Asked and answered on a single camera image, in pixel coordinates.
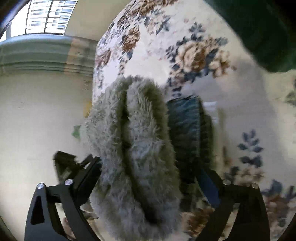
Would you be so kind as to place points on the folded blue jeans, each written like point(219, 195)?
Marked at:
point(185, 132)

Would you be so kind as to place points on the green plastic bag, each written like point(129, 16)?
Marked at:
point(76, 132)

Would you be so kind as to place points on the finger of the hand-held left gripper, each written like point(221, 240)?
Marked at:
point(64, 158)

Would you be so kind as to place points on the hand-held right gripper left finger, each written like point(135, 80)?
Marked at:
point(87, 179)

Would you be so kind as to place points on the dark green plush blanket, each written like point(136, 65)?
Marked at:
point(261, 32)

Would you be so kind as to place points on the green striped curtain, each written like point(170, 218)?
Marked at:
point(46, 55)

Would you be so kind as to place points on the yellow box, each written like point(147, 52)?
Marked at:
point(87, 109)

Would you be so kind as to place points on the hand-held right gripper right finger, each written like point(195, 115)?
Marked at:
point(210, 190)

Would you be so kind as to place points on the grey fleece pants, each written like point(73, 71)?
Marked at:
point(138, 157)

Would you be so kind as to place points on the barred window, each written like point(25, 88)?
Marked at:
point(46, 16)

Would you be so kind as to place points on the folded white garment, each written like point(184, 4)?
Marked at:
point(211, 111)

